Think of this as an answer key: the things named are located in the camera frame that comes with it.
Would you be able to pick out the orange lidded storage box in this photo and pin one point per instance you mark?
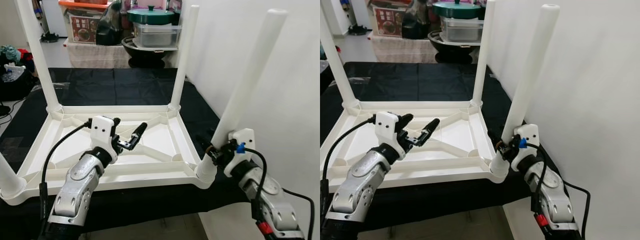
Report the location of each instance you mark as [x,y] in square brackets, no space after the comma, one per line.
[80,5]
[385,4]

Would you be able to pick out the dark green slippers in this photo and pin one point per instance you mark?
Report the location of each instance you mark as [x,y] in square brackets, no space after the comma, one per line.
[357,30]
[50,37]

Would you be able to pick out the clear plastic storage box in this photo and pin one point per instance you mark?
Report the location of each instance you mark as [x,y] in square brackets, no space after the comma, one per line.
[157,36]
[462,30]

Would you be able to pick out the black wok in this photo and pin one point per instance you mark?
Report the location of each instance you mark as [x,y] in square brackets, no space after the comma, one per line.
[147,56]
[452,51]

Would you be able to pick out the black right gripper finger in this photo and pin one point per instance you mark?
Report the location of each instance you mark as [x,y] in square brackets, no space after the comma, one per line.
[495,140]
[205,145]

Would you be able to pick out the beige cloth covered bench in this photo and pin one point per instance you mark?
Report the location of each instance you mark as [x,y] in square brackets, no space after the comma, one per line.
[95,56]
[400,50]

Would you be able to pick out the white plastic bag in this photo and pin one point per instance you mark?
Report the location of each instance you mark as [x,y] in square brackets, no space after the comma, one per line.
[12,72]

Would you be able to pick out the black bag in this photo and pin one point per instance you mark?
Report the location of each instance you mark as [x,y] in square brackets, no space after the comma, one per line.
[416,22]
[110,27]

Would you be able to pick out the black folding chair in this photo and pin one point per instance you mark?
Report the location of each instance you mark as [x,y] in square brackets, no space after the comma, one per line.
[325,75]
[15,87]

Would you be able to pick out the white plastic table top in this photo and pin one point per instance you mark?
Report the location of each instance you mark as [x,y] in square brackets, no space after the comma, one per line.
[450,167]
[150,172]

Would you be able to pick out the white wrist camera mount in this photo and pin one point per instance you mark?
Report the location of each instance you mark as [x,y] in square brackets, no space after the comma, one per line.
[242,137]
[387,125]
[527,132]
[102,130]

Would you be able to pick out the black tablecloth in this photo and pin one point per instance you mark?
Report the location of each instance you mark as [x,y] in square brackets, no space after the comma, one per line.
[425,75]
[125,80]

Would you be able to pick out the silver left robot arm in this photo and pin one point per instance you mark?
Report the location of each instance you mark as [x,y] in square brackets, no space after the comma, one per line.
[360,185]
[75,190]

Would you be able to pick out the white fridge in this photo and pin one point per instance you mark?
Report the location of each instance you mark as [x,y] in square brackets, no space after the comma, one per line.
[52,17]
[356,12]

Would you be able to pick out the red printed carton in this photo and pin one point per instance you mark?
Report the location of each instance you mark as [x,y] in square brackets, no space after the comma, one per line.
[389,22]
[82,29]

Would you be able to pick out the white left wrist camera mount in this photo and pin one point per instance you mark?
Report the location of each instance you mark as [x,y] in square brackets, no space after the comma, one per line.
[102,130]
[387,125]

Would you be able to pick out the red stuffed toy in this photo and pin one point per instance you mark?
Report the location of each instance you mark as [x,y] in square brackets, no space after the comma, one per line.
[26,54]

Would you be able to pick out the green stuffed toy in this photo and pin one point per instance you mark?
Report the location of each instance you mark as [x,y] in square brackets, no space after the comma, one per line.
[9,52]

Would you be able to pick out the green pot with lid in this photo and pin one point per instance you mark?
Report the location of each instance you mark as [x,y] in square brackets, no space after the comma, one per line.
[456,10]
[150,16]

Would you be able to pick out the clear tape patch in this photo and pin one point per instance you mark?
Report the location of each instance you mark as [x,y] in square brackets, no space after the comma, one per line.
[10,147]
[50,87]

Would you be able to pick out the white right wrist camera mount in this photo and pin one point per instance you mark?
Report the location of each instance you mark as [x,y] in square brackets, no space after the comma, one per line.
[527,132]
[242,137]

